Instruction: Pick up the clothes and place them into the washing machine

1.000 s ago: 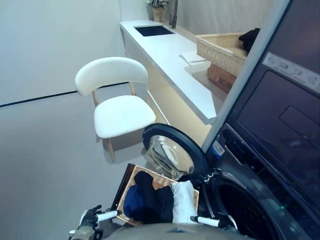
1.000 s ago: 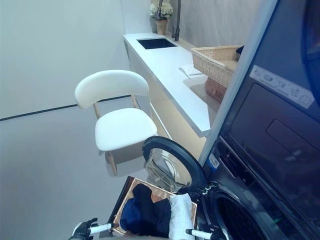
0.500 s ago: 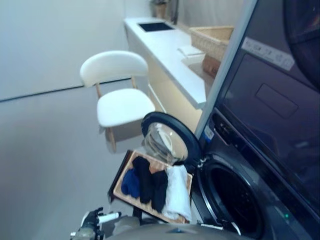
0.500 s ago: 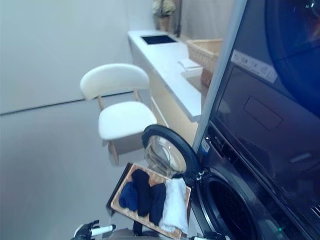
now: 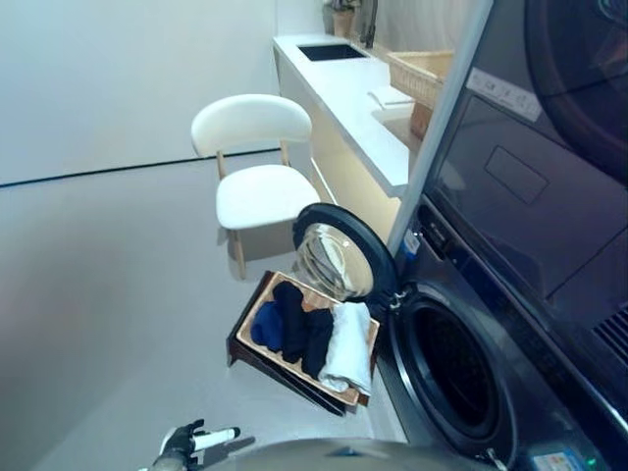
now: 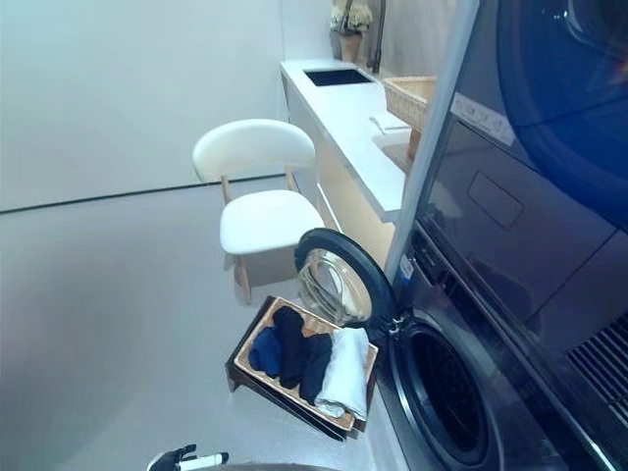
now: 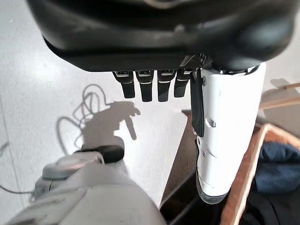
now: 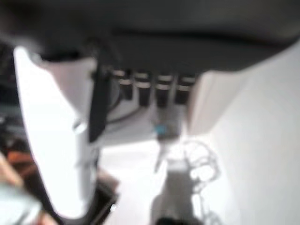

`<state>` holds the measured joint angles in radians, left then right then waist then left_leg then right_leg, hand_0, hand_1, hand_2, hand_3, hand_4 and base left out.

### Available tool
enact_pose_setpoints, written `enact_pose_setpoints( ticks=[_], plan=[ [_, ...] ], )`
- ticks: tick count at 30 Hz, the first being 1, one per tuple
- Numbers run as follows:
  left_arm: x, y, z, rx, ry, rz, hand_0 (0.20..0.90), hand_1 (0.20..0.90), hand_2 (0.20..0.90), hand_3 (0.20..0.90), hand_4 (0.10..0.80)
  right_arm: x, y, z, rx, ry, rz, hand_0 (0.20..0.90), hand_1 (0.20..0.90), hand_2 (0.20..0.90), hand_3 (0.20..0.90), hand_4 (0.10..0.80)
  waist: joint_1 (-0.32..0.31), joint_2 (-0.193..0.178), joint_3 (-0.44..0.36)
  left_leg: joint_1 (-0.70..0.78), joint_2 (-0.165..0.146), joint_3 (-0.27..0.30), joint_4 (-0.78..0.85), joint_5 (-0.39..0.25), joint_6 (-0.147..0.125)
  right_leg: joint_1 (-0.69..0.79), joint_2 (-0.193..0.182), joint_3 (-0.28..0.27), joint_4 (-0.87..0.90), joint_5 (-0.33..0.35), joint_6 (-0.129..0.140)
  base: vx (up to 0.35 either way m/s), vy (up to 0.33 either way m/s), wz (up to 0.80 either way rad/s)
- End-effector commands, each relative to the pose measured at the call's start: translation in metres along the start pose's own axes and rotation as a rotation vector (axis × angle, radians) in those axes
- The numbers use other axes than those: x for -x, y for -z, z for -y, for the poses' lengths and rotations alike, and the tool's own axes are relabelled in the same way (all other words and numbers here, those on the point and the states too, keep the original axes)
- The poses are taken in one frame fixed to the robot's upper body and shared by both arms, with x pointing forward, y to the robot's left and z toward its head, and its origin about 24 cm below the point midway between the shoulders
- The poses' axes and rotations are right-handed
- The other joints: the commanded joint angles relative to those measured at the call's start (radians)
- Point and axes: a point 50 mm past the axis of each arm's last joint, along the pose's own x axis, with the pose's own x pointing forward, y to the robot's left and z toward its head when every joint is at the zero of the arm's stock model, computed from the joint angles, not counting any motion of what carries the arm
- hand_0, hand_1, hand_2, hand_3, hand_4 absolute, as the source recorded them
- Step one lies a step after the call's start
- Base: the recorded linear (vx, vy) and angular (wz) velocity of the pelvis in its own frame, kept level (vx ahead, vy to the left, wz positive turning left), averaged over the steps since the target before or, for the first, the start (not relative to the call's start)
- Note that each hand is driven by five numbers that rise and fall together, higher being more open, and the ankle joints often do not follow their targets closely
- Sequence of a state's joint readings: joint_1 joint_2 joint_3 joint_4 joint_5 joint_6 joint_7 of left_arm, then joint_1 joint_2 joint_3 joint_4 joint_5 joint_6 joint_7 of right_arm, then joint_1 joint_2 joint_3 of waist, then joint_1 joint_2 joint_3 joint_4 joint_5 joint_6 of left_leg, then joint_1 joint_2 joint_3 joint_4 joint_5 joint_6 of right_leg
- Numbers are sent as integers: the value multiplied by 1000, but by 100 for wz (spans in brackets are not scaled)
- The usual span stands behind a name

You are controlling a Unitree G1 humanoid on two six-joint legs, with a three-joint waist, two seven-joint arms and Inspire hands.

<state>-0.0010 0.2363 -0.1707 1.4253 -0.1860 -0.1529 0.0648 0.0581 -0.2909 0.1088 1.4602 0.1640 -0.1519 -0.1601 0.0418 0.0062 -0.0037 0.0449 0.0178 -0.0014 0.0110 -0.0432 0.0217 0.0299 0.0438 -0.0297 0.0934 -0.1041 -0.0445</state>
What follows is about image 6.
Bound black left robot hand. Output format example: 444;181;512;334
149;444;230;471

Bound black garment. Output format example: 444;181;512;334
297;333;336;406
272;307;309;392

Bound white towel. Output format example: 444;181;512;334
313;327;370;418

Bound round washing machine door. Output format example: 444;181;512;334
296;229;393;340

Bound blue garment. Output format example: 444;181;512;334
248;326;284;379

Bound white chair with wooden legs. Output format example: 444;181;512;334
192;119;328;308

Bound white counter cabinet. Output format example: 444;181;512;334
279;58;438;276

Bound folded white cloth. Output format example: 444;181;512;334
368;111;411;132

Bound white cabinet side panel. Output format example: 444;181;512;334
385;0;485;276

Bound dark counter sink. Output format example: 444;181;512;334
302;68;374;88

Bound large wicker counter basket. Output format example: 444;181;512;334
382;76;438;131

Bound potted white flowers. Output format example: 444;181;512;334
329;0;374;63

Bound dark tall faucet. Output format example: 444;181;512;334
366;0;390;75

